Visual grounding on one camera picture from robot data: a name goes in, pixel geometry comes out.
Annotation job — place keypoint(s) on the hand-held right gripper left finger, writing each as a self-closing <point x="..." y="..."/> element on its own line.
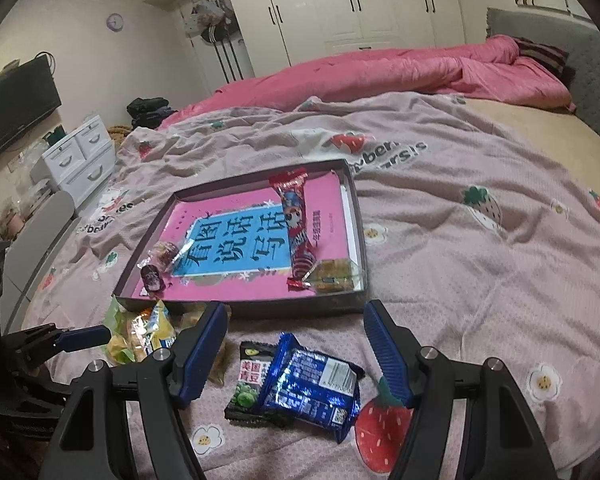
<point x="202" y="345"/>

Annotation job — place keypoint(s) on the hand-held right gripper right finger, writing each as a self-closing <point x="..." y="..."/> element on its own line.
<point x="387" y="355"/>

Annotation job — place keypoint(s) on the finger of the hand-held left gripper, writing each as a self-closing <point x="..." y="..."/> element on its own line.
<point x="80" y="337"/>
<point x="45" y="377"/>

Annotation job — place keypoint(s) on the orange wafer roll packet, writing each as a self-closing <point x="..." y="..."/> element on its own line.
<point x="220" y="365"/>

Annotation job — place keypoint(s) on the green snack packet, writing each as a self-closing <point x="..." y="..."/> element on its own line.
<point x="112" y="315"/>

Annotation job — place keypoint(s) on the yellow pastry packet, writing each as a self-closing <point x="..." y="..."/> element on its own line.
<point x="125" y="345"/>

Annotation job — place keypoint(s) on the yellow snack packet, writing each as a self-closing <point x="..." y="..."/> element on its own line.
<point x="160" y="325"/>

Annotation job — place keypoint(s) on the black green pea packet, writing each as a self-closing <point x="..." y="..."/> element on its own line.
<point x="247" y="385"/>

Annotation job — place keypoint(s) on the blue snack packet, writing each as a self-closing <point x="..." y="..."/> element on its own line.
<point x="310" y="385"/>

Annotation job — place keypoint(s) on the small dark candy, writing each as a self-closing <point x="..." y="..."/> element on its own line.
<point x="152" y="277"/>

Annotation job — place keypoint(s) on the dark cardboard box tray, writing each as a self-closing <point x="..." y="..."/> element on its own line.
<point x="280" y="307"/>

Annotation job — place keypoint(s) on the clear bag with floss cake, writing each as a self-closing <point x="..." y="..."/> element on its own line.
<point x="335" y="275"/>

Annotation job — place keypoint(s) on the round candy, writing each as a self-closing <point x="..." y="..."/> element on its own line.
<point x="162" y="252"/>

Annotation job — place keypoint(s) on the red snack bar packet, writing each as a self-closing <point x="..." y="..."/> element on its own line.
<point x="297" y="230"/>

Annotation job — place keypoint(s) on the printed strawberry blanket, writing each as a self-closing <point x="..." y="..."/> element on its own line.
<point x="455" y="285"/>

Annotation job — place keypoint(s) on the white drawer cabinet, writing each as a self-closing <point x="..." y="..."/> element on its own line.
<point x="75" y="160"/>

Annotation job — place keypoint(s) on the pink book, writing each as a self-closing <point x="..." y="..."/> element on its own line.
<point x="325" y="220"/>

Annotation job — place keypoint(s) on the dark green object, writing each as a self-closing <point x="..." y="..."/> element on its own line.
<point x="54" y="135"/>

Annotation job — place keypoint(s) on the brown woven basket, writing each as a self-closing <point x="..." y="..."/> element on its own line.
<point x="120" y="132"/>

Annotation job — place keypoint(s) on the dark clothes pile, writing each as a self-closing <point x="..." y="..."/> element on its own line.
<point x="147" y="107"/>

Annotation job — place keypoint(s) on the beige bed sheet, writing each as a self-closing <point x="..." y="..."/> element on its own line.
<point x="540" y="125"/>

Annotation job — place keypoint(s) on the pink quilt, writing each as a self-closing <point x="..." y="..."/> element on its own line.
<point x="380" y="70"/>

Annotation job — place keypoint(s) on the hanging bags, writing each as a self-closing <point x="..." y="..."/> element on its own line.
<point x="207" y="10"/>

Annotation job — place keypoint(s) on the grey padded headboard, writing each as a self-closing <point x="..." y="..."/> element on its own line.
<point x="595" y="90"/>

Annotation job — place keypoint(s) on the striped pillow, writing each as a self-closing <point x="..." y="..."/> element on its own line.
<point x="542" y="55"/>

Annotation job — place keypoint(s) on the white wardrobe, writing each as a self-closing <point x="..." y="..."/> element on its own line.
<point x="380" y="0"/>

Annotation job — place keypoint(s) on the black wall television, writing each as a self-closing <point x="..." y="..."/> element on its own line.
<point x="15" y="110"/>

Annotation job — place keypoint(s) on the round wall clock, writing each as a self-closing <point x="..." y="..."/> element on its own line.
<point x="115" y="21"/>

